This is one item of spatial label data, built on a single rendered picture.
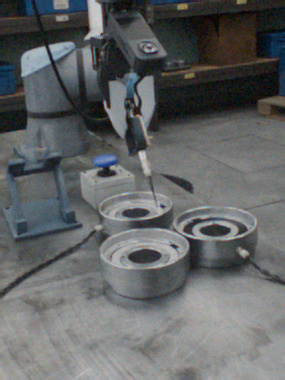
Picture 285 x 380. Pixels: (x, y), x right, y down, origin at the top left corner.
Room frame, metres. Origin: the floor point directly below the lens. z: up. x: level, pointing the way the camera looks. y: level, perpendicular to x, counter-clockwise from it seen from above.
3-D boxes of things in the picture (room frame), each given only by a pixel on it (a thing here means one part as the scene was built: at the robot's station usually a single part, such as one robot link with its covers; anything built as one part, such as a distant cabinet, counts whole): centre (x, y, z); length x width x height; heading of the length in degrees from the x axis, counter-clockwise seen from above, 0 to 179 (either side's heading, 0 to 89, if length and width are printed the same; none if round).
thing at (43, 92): (1.20, 0.15, 0.97); 0.13 x 0.12 x 0.14; 94
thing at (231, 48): (4.96, -0.93, 0.67); 0.52 x 0.43 x 0.43; 111
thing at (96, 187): (0.87, 0.04, 0.82); 0.08 x 0.07 x 0.05; 21
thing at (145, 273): (0.60, -0.01, 0.82); 0.10 x 0.10 x 0.04
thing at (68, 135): (1.20, 0.16, 0.85); 0.15 x 0.15 x 0.10
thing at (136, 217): (0.73, 0.00, 0.82); 0.10 x 0.10 x 0.04
